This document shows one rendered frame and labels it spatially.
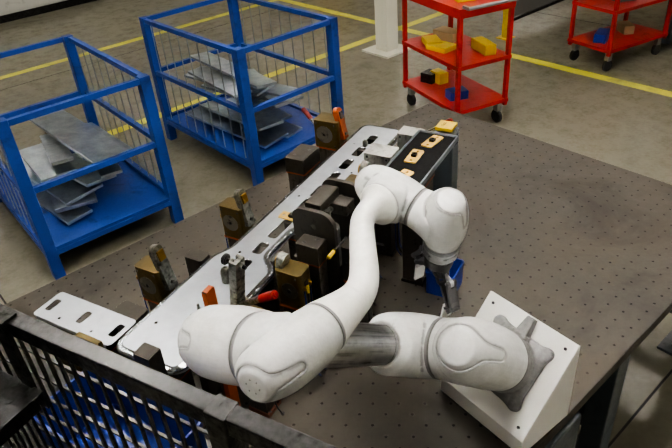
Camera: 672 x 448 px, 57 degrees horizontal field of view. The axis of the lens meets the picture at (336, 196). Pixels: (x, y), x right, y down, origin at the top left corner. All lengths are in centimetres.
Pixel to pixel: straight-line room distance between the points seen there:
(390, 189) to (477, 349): 41
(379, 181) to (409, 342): 39
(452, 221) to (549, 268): 93
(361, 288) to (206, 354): 30
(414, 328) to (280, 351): 60
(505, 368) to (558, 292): 71
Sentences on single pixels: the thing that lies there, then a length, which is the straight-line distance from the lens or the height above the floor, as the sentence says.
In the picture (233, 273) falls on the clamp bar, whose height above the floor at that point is 119.
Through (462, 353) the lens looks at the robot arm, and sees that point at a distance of 147.
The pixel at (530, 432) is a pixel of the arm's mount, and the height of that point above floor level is 77.
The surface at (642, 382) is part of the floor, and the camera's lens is 297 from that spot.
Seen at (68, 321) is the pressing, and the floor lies 100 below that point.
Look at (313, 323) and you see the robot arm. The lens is 107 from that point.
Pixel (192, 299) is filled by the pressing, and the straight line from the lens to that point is 175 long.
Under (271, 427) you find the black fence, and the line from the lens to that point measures 70.
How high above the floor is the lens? 209
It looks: 32 degrees down
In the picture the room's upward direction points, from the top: 5 degrees counter-clockwise
